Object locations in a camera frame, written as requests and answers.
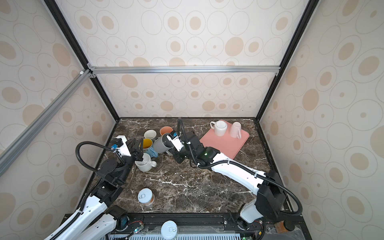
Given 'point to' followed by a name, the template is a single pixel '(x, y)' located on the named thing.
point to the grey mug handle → (163, 144)
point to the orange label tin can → (146, 196)
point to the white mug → (220, 127)
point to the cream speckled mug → (146, 164)
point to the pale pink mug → (236, 130)
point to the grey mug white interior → (150, 133)
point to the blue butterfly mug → (148, 148)
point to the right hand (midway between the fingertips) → (172, 149)
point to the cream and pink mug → (166, 129)
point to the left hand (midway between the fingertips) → (142, 137)
